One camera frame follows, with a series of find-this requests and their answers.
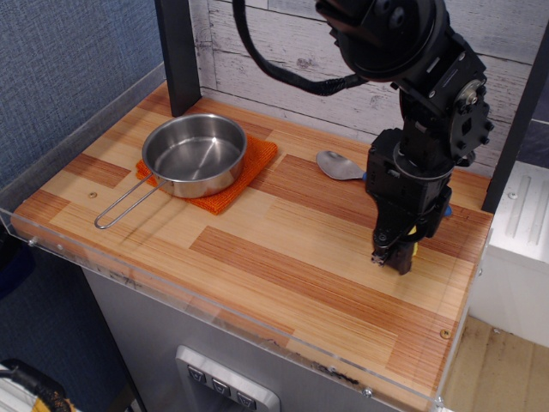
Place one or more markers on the orange knitted cloth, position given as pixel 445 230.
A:
pixel 258 155

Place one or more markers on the clear acrylic guard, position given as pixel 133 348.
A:
pixel 295 281
pixel 42 170

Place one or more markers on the yellow toy corn cob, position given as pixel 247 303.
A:
pixel 415 249

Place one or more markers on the blue handled metal spoon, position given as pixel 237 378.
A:
pixel 338 167

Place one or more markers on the silver dispenser button panel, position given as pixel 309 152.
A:
pixel 210 385

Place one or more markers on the black right vertical post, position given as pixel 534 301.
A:
pixel 519 126

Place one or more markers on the small steel saucepan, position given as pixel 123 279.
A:
pixel 192 156

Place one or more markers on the black left vertical post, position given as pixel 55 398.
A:
pixel 179 54

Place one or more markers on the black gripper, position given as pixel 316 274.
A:
pixel 410 202

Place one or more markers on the clear acrylic front guard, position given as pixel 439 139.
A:
pixel 295 281

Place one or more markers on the black vertical post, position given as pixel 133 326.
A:
pixel 519 126
pixel 179 54

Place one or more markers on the clear acrylic left guard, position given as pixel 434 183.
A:
pixel 42 170

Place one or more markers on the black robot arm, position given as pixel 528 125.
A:
pixel 442 87

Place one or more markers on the white aluminium rail block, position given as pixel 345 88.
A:
pixel 520 225

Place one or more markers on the yellow object bottom left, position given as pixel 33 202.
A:
pixel 53 405

